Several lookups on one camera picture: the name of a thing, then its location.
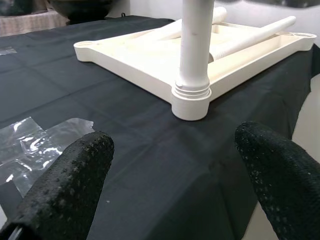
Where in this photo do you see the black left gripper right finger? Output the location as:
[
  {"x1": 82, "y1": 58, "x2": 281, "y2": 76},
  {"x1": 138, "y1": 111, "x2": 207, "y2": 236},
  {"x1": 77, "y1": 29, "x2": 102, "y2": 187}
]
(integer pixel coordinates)
[{"x1": 234, "y1": 120, "x2": 320, "y2": 240}]

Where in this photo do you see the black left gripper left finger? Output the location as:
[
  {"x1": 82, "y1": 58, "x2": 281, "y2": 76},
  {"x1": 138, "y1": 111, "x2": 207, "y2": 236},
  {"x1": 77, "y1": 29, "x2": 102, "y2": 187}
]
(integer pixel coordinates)
[{"x1": 16, "y1": 130, "x2": 116, "y2": 240}]

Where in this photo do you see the black tablecloth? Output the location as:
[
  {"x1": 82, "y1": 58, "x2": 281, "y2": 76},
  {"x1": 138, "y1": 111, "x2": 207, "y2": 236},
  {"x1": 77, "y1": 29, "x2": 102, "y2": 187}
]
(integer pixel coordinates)
[{"x1": 0, "y1": 14, "x2": 320, "y2": 240}]

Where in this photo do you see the white plastic table top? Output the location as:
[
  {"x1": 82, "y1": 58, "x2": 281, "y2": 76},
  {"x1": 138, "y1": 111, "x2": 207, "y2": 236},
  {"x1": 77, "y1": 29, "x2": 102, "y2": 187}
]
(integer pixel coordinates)
[{"x1": 73, "y1": 21, "x2": 316, "y2": 123}]

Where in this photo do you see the clear tape strip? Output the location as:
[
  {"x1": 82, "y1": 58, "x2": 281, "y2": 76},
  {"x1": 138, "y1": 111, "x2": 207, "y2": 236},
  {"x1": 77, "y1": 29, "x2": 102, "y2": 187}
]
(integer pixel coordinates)
[{"x1": 0, "y1": 45, "x2": 18, "y2": 56}]

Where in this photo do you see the beige woven mat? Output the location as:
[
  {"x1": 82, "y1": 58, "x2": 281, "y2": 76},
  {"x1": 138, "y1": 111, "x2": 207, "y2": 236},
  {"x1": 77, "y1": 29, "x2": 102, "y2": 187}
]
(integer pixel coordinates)
[{"x1": 0, "y1": 9, "x2": 68, "y2": 38}]

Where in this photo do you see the large black round bowl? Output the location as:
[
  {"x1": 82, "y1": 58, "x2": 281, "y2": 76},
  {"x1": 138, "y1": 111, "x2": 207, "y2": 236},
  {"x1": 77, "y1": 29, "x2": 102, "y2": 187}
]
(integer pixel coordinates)
[{"x1": 46, "y1": 0, "x2": 131, "y2": 25}]

